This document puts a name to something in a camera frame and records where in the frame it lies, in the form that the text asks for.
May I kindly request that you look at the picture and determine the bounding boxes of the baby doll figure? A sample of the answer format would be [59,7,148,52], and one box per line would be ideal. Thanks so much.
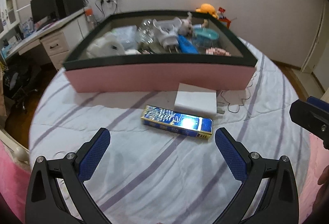
[178,12,209,36]

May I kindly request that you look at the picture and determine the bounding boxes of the white astronaut figure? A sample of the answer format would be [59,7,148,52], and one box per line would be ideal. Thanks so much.
[86,32,125,59]

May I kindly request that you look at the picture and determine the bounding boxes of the clear plastic box green label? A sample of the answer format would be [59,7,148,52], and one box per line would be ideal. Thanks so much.
[111,25,138,50]

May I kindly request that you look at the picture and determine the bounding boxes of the blue rectangular tube box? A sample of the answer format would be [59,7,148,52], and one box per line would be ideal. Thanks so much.
[177,35,198,54]

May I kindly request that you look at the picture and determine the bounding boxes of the person's right hand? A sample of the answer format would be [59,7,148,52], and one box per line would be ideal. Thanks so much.
[312,166,329,211]

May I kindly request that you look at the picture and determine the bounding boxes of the pink quilt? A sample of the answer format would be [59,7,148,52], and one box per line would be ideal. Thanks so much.
[1,142,31,223]

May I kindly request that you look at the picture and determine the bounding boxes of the blue gold foil box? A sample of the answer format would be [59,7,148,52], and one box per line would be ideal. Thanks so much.
[141,105,213,140]

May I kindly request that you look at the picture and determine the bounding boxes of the white power adapter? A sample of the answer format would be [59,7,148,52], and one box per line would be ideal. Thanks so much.
[174,83,225,118]

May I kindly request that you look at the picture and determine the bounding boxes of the pink block toy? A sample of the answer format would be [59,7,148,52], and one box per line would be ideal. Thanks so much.
[206,47,231,57]

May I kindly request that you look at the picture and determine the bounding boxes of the red storage box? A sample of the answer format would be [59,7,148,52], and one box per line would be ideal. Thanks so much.
[219,16,231,29]

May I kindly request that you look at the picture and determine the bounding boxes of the glass container teal lid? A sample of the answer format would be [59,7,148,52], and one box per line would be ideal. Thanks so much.
[192,28,219,49]

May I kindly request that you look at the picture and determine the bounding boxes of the pink storage box black rim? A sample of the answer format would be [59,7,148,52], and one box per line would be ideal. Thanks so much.
[63,10,258,93]

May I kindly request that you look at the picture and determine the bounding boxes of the orange octopus plush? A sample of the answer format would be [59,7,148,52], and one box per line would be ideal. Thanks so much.
[195,3,219,19]

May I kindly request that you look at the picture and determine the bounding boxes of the white desk with drawers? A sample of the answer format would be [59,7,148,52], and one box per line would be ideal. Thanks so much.
[3,8,90,70]

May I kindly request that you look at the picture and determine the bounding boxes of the white pink block figure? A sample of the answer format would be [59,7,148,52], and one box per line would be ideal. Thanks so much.
[125,49,141,55]

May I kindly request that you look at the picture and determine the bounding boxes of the white plug charger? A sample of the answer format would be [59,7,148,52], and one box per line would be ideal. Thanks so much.
[153,17,182,53]

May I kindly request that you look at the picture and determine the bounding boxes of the orange cap bottle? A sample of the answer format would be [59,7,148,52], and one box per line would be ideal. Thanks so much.
[85,7,97,31]

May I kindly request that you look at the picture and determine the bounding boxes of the white glass cabinet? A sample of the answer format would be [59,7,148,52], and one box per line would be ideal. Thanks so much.
[1,0,20,37]

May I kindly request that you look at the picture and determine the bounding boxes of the clear glass jar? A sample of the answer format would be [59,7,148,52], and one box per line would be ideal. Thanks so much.
[137,19,154,44]

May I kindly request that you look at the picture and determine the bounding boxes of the black computer monitor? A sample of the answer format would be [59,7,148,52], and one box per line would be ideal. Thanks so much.
[30,0,57,24]

